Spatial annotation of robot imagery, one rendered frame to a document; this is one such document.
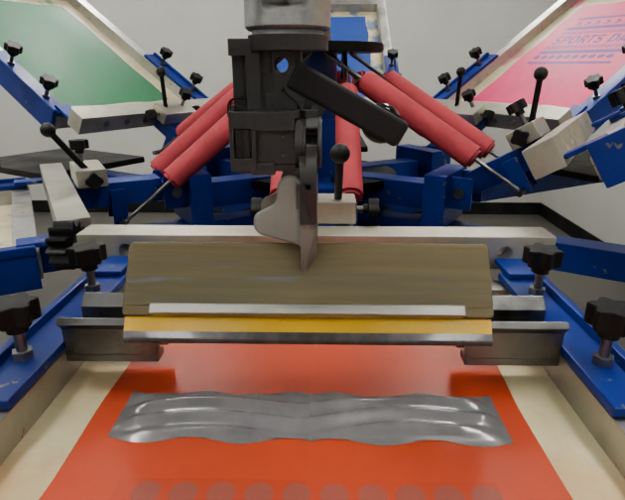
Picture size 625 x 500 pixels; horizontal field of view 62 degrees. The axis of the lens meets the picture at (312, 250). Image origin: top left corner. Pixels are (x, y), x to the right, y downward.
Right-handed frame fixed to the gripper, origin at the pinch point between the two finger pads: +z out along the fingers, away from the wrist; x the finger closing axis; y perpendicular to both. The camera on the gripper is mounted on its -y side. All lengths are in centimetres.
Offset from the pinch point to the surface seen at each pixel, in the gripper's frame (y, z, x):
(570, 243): -52, 17, -52
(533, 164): -33.5, -3.2, -31.4
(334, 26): -6, -35, -201
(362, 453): -4.5, 13.8, 13.2
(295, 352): 2.1, 13.7, -3.2
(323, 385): -1.2, 13.7, 3.2
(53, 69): 83, -17, -118
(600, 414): -25.3, 11.2, 11.0
